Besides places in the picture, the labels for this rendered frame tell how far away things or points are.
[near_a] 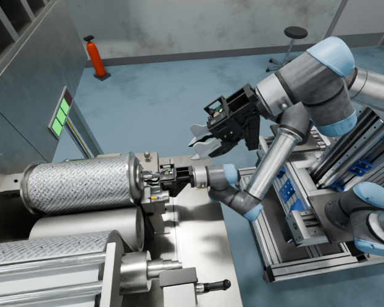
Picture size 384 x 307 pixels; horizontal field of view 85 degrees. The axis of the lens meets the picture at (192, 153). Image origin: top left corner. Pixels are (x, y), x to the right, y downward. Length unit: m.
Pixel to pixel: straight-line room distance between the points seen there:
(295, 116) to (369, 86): 0.26
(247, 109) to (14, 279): 0.45
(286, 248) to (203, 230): 0.92
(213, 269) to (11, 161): 0.72
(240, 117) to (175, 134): 1.95
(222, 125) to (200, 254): 0.57
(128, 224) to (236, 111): 0.37
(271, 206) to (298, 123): 1.07
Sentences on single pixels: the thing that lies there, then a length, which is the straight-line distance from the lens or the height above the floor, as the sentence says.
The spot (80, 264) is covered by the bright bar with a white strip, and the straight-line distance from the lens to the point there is 0.34.
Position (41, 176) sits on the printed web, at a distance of 0.64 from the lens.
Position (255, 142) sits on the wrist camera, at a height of 1.38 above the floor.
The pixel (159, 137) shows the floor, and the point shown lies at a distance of 2.38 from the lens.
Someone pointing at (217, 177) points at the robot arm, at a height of 1.14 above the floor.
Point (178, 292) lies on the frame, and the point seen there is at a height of 1.44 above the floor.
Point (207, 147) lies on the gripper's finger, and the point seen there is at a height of 1.38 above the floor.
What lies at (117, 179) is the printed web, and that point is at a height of 1.30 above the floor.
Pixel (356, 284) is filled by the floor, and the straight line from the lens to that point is 2.12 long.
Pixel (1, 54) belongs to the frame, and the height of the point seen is 1.46.
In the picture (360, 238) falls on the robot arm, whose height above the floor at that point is 1.00.
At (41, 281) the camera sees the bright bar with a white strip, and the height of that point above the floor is 1.44.
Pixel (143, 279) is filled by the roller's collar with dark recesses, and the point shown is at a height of 1.36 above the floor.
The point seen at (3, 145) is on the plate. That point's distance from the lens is 0.74.
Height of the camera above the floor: 1.76
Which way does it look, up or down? 53 degrees down
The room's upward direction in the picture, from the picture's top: straight up
